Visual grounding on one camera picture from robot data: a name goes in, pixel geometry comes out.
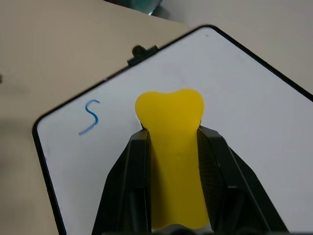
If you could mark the black-framed whiteboard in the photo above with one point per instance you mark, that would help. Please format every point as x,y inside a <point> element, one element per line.
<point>220,93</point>

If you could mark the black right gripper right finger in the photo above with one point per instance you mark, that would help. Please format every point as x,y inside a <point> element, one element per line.
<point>234,186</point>

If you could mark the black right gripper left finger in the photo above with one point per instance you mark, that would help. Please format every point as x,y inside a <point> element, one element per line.
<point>124,181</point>

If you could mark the black whiteboard clip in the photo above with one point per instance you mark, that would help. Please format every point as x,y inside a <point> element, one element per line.
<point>141,54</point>

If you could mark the teal round object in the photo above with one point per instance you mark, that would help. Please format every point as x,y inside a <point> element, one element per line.
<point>153,6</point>

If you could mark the yellow bone-shaped eraser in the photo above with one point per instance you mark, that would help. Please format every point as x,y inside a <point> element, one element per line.
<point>174,156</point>

